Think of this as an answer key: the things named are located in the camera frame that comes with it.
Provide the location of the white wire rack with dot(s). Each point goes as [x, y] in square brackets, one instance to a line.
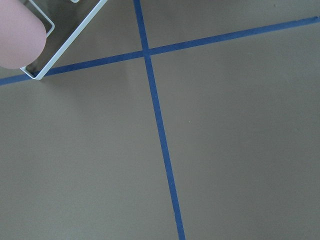
[64, 20]

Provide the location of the pink cup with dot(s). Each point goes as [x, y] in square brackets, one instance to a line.
[22, 35]

